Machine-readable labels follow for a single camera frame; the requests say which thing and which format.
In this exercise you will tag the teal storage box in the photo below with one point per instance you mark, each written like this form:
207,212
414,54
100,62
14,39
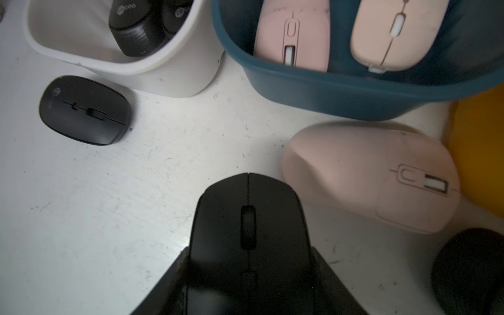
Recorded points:
466,59

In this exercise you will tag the white storage box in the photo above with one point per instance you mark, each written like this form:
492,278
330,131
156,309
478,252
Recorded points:
77,32

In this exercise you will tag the black mouse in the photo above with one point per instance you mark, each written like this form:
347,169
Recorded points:
467,273
174,14
249,250
136,26
85,110

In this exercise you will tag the pink mouse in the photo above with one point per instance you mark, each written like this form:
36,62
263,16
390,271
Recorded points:
395,35
404,179
294,33

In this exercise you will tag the pink mouse top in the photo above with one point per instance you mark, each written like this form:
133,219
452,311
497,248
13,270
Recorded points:
404,179

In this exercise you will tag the yellow storage box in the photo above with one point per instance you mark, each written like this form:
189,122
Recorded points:
474,137

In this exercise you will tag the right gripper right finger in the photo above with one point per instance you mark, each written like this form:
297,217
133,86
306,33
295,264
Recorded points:
331,295

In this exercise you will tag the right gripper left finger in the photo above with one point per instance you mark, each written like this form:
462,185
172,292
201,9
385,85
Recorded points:
168,295

